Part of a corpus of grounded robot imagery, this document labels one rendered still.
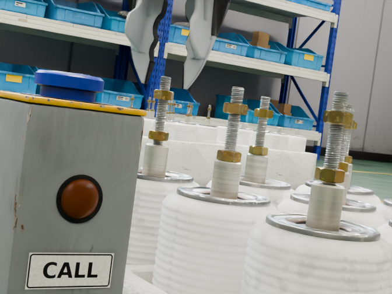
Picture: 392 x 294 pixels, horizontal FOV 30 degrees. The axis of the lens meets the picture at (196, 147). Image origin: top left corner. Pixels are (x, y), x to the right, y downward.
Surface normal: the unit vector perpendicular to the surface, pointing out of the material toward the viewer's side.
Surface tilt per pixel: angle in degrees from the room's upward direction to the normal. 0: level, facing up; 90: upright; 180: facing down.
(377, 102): 90
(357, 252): 57
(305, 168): 90
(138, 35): 95
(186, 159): 90
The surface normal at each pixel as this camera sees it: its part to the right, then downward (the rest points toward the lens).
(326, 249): -0.04, -0.50
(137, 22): 0.94, 0.22
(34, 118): 0.52, 0.11
